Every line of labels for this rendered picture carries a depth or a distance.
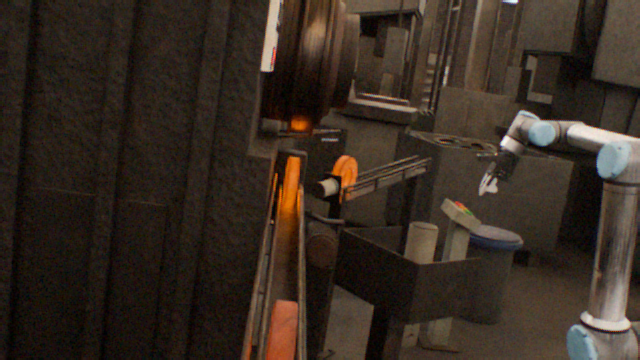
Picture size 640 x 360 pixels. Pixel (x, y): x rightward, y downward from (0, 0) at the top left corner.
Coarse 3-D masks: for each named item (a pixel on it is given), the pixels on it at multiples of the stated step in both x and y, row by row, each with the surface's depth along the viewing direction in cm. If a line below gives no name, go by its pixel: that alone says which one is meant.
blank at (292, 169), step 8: (288, 160) 194; (296, 160) 192; (288, 168) 189; (296, 168) 190; (288, 176) 188; (296, 176) 189; (288, 184) 188; (296, 184) 188; (288, 192) 189; (288, 200) 190
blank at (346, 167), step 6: (342, 156) 239; (336, 162) 236; (342, 162) 236; (348, 162) 238; (354, 162) 243; (336, 168) 235; (342, 168) 235; (348, 168) 239; (354, 168) 244; (336, 174) 234; (342, 174) 236; (348, 174) 244; (354, 174) 245; (342, 180) 237; (348, 180) 244; (354, 180) 246
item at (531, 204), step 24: (408, 144) 435; (432, 144) 402; (456, 144) 426; (480, 144) 439; (408, 168) 431; (432, 168) 400; (456, 168) 398; (480, 168) 403; (528, 168) 414; (552, 168) 420; (432, 192) 396; (456, 192) 401; (504, 192) 412; (528, 192) 418; (552, 192) 424; (384, 216) 461; (432, 216) 400; (480, 216) 411; (504, 216) 416; (528, 216) 422; (552, 216) 428; (528, 240) 426; (552, 240) 432; (528, 264) 432
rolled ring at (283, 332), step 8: (280, 304) 88; (288, 304) 89; (296, 304) 90; (272, 312) 92; (280, 312) 86; (288, 312) 87; (296, 312) 87; (272, 320) 92; (280, 320) 85; (288, 320) 85; (296, 320) 85; (272, 328) 84; (280, 328) 84; (288, 328) 84; (296, 328) 84; (272, 336) 83; (280, 336) 83; (288, 336) 83; (296, 336) 84; (272, 344) 82; (280, 344) 82; (288, 344) 83; (272, 352) 82; (280, 352) 82; (288, 352) 82
